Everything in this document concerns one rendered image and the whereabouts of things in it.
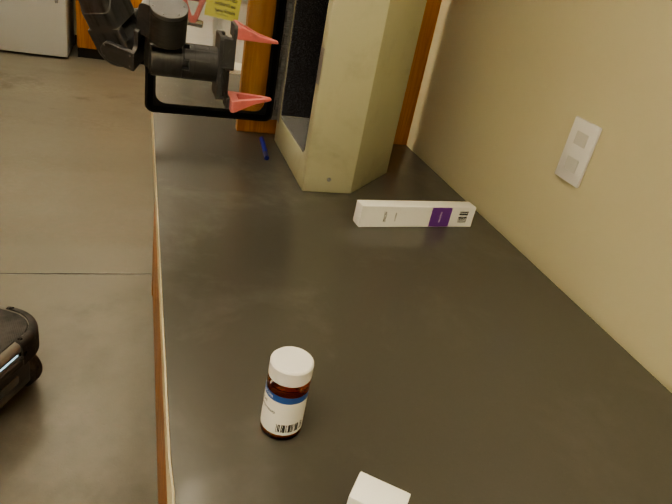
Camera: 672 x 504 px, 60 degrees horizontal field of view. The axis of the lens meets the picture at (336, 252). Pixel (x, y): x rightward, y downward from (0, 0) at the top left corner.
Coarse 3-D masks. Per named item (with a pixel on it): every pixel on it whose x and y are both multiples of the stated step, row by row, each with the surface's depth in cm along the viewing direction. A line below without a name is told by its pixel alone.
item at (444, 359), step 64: (192, 128) 146; (192, 192) 113; (256, 192) 119; (320, 192) 125; (384, 192) 131; (448, 192) 139; (192, 256) 92; (256, 256) 96; (320, 256) 100; (384, 256) 104; (448, 256) 109; (512, 256) 114; (192, 320) 78; (256, 320) 81; (320, 320) 83; (384, 320) 86; (448, 320) 89; (512, 320) 93; (576, 320) 96; (192, 384) 67; (256, 384) 69; (320, 384) 71; (384, 384) 74; (448, 384) 76; (512, 384) 78; (576, 384) 81; (640, 384) 84; (192, 448) 59; (256, 448) 61; (320, 448) 63; (384, 448) 64; (448, 448) 66; (512, 448) 68; (576, 448) 70; (640, 448) 72
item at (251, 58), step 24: (192, 0) 127; (216, 0) 128; (240, 0) 129; (264, 0) 131; (192, 24) 129; (216, 24) 130; (264, 24) 133; (240, 48) 135; (264, 48) 136; (240, 72) 137; (264, 72) 139; (144, 96) 134; (168, 96) 135; (192, 96) 137
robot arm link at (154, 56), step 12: (144, 48) 92; (156, 48) 91; (180, 48) 92; (144, 60) 94; (156, 60) 91; (168, 60) 92; (180, 60) 92; (156, 72) 93; (168, 72) 93; (180, 72) 94
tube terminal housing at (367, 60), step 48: (336, 0) 106; (384, 0) 108; (336, 48) 110; (384, 48) 114; (336, 96) 115; (384, 96) 123; (288, 144) 135; (336, 144) 120; (384, 144) 134; (336, 192) 126
